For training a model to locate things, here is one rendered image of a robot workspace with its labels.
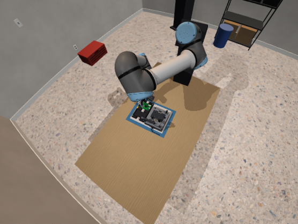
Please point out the green circuit board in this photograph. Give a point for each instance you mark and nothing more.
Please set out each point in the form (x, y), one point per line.
(146, 106)

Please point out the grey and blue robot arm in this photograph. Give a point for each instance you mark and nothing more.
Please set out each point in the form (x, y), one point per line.
(139, 79)

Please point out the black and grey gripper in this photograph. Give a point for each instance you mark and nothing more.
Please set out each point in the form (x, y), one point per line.
(141, 103)

